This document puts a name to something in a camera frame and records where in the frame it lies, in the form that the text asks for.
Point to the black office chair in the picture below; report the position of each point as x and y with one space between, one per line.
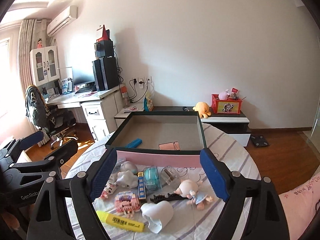
57 123

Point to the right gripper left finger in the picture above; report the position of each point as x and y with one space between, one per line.
50 219

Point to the pink plush in crate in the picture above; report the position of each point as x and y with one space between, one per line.
224 95

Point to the blue comb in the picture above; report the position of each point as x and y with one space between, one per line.
134 144

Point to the blue snack bag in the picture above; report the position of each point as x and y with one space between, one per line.
148 103

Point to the black flower hair clip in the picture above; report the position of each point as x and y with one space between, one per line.
169 197

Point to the black computer tower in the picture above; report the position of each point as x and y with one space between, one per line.
105 73

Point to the pink box with green rim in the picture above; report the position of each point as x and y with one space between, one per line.
156 128

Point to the yellow highlighter pen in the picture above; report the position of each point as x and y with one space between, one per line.
120 222

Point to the pig doll blue dress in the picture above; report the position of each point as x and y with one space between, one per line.
190 189

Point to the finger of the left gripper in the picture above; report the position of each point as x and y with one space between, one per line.
31 139
62 151

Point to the black speaker box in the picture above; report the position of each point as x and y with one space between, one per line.
104 48

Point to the white heart-shaped cup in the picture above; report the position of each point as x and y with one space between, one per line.
157 215

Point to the orange cap bottle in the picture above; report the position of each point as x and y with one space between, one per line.
125 96

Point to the teal tape dispenser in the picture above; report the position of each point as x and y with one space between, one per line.
151 179

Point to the black white tv cabinet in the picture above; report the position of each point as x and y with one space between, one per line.
234 125

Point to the pink white block cat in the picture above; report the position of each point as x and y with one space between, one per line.
108 190

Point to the red storage crate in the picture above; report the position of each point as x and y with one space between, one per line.
228 106

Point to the black bathroom scale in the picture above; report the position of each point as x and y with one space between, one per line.
259 141

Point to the white cloud figurine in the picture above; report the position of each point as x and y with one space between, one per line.
126 177

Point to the doll on cabinet top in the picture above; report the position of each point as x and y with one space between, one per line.
39 43

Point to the pink bedding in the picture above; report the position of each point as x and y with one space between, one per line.
300 206

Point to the wall power outlets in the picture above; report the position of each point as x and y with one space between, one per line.
141 82

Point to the computer monitor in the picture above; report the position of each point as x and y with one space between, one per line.
84 76

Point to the pink block toy house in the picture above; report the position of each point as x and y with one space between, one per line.
126 203

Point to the white air conditioner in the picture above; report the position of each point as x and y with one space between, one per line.
64 18

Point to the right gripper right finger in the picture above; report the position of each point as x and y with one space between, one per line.
266 218

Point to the striped white table cloth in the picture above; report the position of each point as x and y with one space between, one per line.
187 221

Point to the clear acrylic box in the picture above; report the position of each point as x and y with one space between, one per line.
170 176

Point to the white glass door cabinet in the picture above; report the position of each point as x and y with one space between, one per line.
44 65

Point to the white desk with drawers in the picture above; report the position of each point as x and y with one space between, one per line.
99 109

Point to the beige curtain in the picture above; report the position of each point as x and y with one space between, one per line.
31 30

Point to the yellow octopus plush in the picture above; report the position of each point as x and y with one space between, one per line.
203 110

